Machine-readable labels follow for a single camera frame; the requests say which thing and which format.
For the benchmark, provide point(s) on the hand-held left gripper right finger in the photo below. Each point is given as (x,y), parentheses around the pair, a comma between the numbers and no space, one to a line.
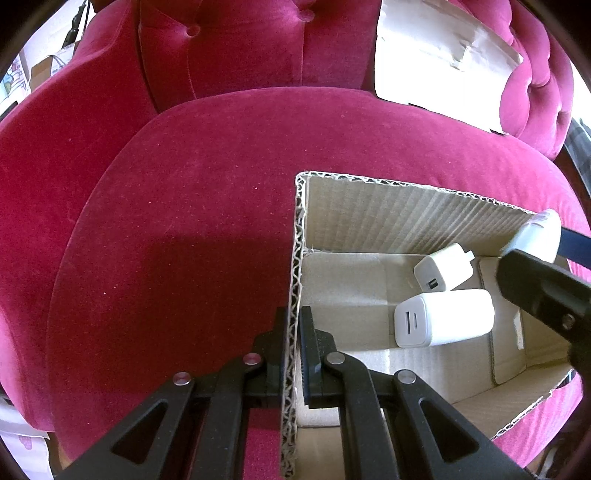
(318,364)

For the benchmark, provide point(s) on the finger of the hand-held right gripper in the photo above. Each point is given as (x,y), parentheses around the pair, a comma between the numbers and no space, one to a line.
(545,295)
(577,249)

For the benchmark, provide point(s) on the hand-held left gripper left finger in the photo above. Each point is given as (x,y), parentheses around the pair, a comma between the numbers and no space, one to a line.
(258,369)

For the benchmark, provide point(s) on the white tube with green print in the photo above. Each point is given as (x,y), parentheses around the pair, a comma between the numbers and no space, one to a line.
(535,235)

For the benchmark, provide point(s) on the large white charger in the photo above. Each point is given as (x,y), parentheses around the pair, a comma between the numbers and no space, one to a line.
(452,318)

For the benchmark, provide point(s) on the small white charger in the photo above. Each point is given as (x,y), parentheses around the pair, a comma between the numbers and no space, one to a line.
(443,270)

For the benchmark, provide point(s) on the cardboard box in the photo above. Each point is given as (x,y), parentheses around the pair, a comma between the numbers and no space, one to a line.
(369,217)

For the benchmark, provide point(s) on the red velvet tufted sofa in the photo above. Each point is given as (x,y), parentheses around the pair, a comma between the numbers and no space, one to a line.
(184,230)

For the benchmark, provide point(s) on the creased brown paper sheet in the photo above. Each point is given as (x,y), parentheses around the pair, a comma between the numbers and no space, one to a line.
(415,69)

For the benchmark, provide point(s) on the pink patterned cloth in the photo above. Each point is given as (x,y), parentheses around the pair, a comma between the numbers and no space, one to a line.
(23,443)

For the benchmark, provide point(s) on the small brown carton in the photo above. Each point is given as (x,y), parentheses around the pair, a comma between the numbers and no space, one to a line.
(51,67)

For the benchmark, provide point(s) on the pink cartoon print curtain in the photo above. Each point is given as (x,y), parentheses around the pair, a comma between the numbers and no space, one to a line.
(11,78)

